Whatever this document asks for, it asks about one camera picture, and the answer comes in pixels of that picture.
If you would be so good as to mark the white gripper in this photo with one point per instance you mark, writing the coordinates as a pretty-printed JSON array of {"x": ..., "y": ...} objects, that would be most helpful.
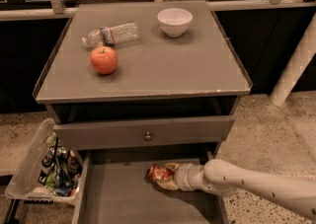
[{"x": 183, "y": 177}]

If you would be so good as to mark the red coke can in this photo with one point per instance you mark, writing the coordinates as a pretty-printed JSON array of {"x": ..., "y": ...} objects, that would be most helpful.
[{"x": 158, "y": 173}]

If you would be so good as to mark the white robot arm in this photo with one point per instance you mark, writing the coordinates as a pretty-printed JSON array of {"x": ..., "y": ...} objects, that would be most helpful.
[{"x": 220, "y": 178}]

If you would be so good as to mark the round metal drawer knob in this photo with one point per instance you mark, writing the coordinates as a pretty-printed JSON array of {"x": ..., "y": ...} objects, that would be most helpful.
[{"x": 148, "y": 136}]

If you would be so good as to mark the open grey middle drawer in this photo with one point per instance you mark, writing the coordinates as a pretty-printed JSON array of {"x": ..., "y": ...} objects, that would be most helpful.
[{"x": 116, "y": 190}]

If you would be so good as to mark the grey top drawer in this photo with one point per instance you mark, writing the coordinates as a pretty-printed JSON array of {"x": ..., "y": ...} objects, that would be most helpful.
[{"x": 130, "y": 133}]

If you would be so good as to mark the grey drawer cabinet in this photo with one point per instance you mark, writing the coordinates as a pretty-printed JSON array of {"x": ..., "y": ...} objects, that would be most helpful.
[{"x": 196, "y": 74}]

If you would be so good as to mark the snack bags in bin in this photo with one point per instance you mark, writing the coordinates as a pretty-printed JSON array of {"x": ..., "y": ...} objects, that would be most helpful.
[{"x": 62, "y": 169}]

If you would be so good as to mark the clear plastic bin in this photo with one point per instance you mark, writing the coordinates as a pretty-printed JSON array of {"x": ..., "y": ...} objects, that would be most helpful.
[{"x": 24, "y": 184}]

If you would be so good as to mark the red apple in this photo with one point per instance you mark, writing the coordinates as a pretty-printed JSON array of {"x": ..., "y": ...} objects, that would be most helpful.
[{"x": 104, "y": 60}]

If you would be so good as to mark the clear plastic water bottle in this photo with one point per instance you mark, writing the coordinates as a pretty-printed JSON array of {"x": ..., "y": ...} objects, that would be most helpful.
[{"x": 112, "y": 35}]

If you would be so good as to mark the white ceramic bowl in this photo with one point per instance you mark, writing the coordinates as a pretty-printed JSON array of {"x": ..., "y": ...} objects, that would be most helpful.
[{"x": 174, "y": 21}]

